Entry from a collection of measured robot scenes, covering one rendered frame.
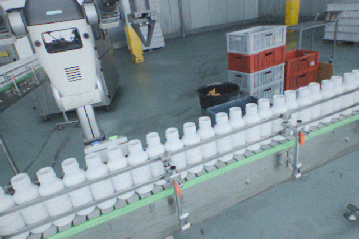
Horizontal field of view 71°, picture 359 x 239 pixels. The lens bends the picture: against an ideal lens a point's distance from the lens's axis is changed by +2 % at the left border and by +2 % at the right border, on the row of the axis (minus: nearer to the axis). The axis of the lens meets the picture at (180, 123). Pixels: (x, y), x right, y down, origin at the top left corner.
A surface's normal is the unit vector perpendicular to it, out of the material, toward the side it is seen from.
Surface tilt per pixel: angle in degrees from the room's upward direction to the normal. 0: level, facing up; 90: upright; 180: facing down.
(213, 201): 90
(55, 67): 90
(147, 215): 90
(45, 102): 90
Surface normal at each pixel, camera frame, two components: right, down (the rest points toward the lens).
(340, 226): -0.13, -0.90
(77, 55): 0.41, 0.34
